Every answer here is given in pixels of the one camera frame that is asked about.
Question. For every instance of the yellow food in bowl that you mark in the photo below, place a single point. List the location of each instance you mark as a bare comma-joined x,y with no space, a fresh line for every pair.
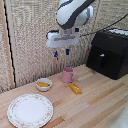
43,84

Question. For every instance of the black box appliance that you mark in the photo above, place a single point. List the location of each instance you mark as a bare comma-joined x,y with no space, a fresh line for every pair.
110,53

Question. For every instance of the small white bowl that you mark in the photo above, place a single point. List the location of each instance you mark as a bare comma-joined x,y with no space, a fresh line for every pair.
43,84

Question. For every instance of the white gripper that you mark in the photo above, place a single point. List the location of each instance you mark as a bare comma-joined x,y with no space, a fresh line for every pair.
62,39

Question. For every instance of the pink mug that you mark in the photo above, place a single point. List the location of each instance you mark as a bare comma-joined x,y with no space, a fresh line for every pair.
68,75

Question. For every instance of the white floral plate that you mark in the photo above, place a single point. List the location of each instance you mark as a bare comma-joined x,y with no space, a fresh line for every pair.
30,110

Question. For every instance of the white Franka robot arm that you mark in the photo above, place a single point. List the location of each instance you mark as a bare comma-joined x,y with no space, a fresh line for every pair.
72,12

